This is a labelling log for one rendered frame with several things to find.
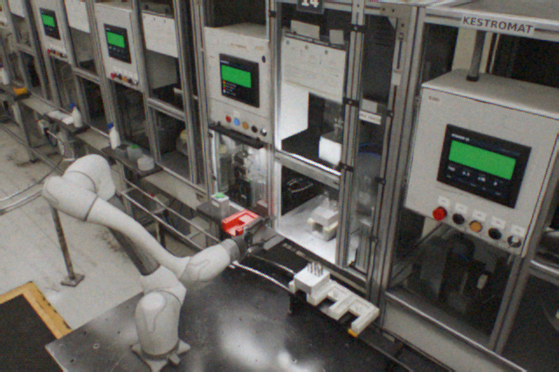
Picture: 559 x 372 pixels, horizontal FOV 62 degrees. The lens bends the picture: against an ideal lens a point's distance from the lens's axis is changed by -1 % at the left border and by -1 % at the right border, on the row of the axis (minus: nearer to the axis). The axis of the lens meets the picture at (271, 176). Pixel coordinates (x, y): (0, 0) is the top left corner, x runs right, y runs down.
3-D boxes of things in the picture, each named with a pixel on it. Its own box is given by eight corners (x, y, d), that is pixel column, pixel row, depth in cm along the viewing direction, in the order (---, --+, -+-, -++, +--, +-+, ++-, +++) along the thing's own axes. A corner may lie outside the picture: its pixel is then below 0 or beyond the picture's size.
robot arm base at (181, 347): (160, 381, 183) (158, 371, 181) (130, 349, 197) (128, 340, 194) (197, 354, 195) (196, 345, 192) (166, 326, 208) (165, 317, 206)
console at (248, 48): (206, 121, 236) (199, 27, 214) (248, 107, 254) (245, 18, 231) (265, 146, 210) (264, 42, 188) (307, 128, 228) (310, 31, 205)
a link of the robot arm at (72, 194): (91, 203, 161) (105, 182, 172) (40, 179, 157) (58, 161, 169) (79, 230, 166) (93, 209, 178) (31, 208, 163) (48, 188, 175)
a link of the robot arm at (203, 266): (219, 237, 179) (208, 251, 189) (186, 256, 169) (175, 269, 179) (235, 261, 177) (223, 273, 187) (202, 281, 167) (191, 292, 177)
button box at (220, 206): (211, 215, 245) (210, 196, 239) (223, 209, 249) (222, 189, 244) (221, 221, 240) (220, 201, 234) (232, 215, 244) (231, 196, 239)
